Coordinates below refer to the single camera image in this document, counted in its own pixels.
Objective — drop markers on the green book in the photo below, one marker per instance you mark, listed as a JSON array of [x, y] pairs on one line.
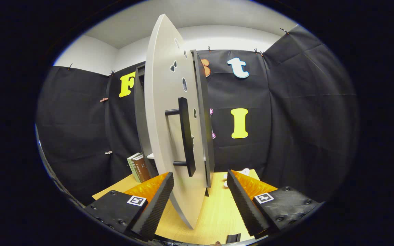
[[132, 167]]

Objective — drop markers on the beige cabinet door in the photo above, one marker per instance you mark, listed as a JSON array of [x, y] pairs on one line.
[[162, 136]]

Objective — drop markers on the small black box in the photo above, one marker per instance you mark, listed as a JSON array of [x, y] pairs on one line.
[[233, 238]]

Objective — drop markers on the white soft object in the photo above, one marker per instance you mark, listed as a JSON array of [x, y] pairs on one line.
[[245, 171]]

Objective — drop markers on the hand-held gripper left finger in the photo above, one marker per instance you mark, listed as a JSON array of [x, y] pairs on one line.
[[156, 208]]

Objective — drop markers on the grey cabinet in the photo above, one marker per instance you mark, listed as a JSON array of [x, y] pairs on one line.
[[205, 136]]

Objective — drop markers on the brown book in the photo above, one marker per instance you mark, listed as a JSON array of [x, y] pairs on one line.
[[144, 169]]

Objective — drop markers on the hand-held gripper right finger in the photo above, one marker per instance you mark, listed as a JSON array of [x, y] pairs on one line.
[[245, 205]]

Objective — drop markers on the black backdrop cloth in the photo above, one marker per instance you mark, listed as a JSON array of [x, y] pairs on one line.
[[303, 119]]

